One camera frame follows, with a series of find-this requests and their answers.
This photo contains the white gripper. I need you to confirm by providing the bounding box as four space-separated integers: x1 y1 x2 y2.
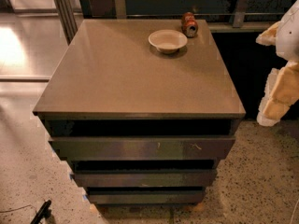
256 0 299 126

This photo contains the drawer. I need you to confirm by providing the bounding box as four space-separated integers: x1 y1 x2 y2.
50 136 235 161
72 170 217 188
88 189 205 205

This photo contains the metal railing shelf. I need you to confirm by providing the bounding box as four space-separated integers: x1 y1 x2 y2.
54 0 295 29

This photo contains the red soda can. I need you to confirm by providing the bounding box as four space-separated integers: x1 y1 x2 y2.
181 12 198 37

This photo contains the white bowl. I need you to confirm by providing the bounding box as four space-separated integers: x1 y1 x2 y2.
148 30 188 54

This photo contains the black tool on floor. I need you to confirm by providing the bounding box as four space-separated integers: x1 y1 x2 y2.
30 200 51 224

